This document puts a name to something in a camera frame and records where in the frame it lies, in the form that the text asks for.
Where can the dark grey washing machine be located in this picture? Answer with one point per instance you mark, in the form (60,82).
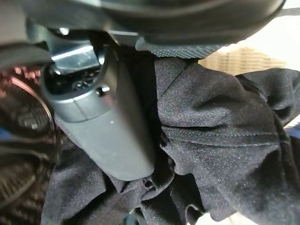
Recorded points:
(21,140)

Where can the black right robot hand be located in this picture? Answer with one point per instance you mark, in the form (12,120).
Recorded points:
(112,129)

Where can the plain black garment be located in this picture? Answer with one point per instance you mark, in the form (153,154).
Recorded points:
(211,140)

